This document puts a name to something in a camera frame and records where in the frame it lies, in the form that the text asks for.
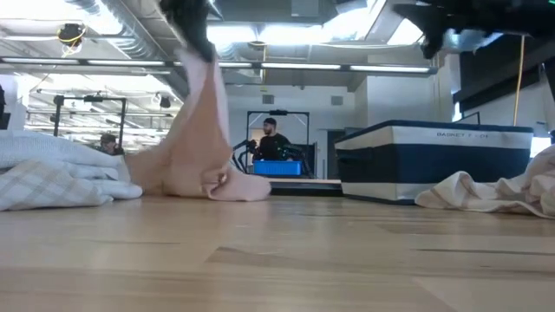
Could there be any yellow cable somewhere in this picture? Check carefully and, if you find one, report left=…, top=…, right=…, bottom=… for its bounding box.
left=513, top=34, right=526, bottom=127

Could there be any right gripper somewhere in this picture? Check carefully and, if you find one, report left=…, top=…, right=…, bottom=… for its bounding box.
left=392, top=0, right=521, bottom=60

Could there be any white red-checked towel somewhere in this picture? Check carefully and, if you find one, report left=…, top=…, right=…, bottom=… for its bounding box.
left=415, top=145, right=555, bottom=220

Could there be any pink towel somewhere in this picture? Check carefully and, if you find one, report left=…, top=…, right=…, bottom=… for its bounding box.
left=123, top=45, right=272, bottom=203

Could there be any black gantry frame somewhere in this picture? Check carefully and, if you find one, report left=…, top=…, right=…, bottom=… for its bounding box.
left=51, top=94, right=127, bottom=139

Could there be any navy fabric basket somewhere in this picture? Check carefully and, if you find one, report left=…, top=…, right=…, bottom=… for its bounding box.
left=333, top=120, right=534, bottom=205

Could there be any long ceiling light bar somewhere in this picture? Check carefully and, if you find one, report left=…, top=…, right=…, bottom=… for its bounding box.
left=0, top=55, right=437, bottom=75

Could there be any black station frame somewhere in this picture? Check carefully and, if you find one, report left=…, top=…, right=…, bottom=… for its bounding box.
left=245, top=109, right=311, bottom=179

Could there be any wooden background table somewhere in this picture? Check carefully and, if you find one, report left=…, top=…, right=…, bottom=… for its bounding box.
left=259, top=176, right=343, bottom=196

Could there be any person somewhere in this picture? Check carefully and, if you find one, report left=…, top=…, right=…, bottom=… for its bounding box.
left=253, top=117, right=292, bottom=162
left=97, top=133, right=126, bottom=157

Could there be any ceiling cable reel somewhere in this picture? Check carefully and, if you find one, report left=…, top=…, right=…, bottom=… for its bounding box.
left=55, top=23, right=88, bottom=57

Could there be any blue plastic bin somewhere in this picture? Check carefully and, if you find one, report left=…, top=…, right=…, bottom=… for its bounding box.
left=252, top=159, right=304, bottom=177

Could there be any white beige-checked towel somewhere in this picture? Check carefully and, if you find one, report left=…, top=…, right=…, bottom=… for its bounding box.
left=0, top=129, right=144, bottom=212

